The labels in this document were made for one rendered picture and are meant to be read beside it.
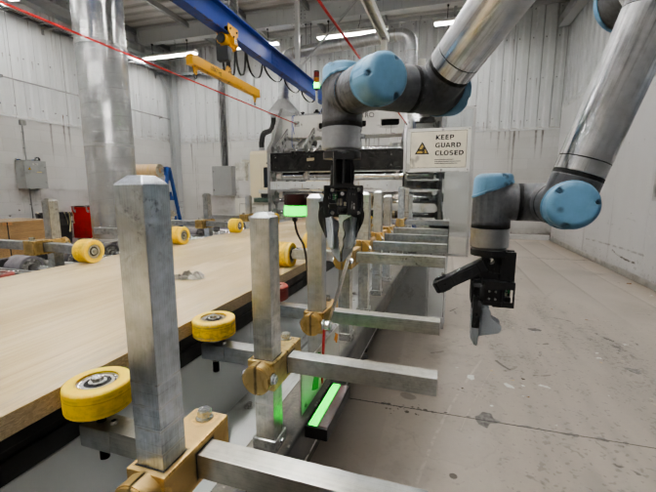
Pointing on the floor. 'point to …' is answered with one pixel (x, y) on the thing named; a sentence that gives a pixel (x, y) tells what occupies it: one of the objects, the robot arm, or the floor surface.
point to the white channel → (377, 21)
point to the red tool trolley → (82, 222)
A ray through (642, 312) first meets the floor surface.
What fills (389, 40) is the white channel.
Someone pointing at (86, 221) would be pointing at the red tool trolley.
